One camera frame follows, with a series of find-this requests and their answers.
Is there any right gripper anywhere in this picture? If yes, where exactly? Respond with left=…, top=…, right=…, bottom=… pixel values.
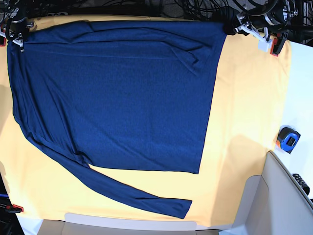
left=3, top=8, right=34, bottom=52

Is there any red clamp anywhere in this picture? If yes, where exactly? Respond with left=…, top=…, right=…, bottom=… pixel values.
left=4, top=205, right=24, bottom=213
left=0, top=24, right=6, bottom=47
left=270, top=32, right=288, bottom=57

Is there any black perforated object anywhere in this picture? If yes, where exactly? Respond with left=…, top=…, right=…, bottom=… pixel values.
left=292, top=173, right=310, bottom=195

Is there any white cardboard box bottom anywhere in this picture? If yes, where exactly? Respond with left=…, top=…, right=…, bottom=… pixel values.
left=38, top=213, right=222, bottom=235

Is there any white cardboard box right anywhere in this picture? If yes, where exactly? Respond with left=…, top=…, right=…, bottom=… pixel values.
left=229, top=151, right=313, bottom=235

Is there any red clamp top right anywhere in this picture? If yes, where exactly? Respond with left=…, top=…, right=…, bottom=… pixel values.
left=270, top=32, right=288, bottom=57

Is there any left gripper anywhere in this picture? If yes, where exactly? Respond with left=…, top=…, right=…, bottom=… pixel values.
left=221, top=7, right=267, bottom=37

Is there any blue long-sleeve T-shirt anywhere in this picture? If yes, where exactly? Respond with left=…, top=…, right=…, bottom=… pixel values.
left=7, top=21, right=226, bottom=219

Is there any blue black tape measure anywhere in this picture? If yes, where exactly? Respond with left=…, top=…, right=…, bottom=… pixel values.
left=276, top=126, right=301, bottom=154

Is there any red clamp top left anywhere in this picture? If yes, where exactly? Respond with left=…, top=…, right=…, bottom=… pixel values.
left=0, top=24, right=6, bottom=47

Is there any white cardboard box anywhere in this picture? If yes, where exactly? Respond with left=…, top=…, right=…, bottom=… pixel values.
left=38, top=213, right=222, bottom=235
left=229, top=151, right=313, bottom=235

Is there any yellow table cloth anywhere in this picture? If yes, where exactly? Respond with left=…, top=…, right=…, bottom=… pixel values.
left=0, top=16, right=291, bottom=227

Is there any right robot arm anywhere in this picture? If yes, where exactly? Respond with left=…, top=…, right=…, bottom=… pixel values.
left=0, top=0, right=34, bottom=52

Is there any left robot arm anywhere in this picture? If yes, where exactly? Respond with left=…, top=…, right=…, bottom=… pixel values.
left=223, top=0, right=298, bottom=38

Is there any red clamp bottom left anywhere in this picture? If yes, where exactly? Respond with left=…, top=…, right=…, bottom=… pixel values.
left=4, top=205, right=24, bottom=213

